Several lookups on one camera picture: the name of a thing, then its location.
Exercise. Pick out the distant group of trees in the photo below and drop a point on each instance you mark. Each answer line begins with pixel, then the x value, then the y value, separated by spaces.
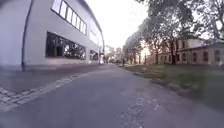
pixel 110 53

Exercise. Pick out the grey asphalt path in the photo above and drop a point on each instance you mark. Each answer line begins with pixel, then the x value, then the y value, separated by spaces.
pixel 100 100

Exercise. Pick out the row of trees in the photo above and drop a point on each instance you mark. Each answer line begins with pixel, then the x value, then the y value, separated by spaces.
pixel 166 20

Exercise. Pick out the grass area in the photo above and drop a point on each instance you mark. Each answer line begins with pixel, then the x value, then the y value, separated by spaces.
pixel 186 78

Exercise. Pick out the dark paved strip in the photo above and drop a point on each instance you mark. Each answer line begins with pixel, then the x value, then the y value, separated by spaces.
pixel 33 79

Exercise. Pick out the large white building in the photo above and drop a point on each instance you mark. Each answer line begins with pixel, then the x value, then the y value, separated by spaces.
pixel 36 26

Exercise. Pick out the low brick building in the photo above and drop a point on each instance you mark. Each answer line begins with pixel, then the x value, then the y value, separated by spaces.
pixel 200 55

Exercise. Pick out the cobblestone strip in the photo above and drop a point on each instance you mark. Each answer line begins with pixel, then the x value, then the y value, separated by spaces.
pixel 20 96

